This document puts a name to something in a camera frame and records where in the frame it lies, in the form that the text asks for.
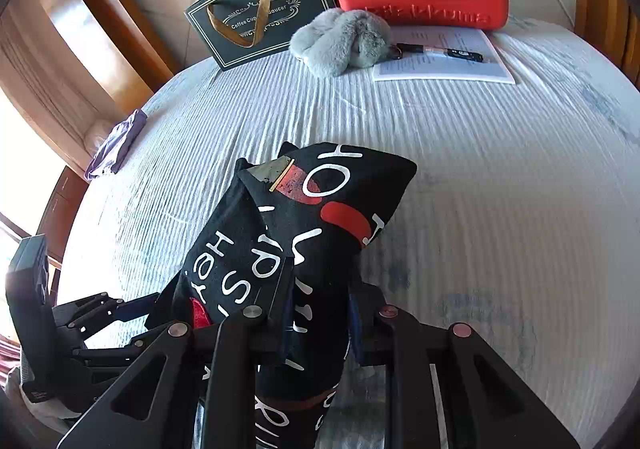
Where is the purple cloth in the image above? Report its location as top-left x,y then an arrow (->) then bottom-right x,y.
84,109 -> 148,181

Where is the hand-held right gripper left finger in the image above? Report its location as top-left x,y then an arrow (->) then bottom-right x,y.
57,286 -> 296,449

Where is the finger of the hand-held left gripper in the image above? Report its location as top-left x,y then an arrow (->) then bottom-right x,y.
52,291 -> 162,331
55,333 -> 151,411

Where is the black printed garment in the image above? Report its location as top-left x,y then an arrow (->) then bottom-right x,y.
145,142 -> 418,449

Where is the white paper sheet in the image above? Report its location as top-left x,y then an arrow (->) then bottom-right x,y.
372,24 -> 516,85

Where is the grey fluffy pompom keychain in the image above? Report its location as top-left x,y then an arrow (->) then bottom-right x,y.
289,8 -> 393,78

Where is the wooden headboard side panel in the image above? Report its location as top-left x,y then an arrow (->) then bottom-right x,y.
570,0 -> 640,92
0,0 -> 181,170

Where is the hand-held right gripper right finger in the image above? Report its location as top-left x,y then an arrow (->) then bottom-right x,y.
347,279 -> 581,449

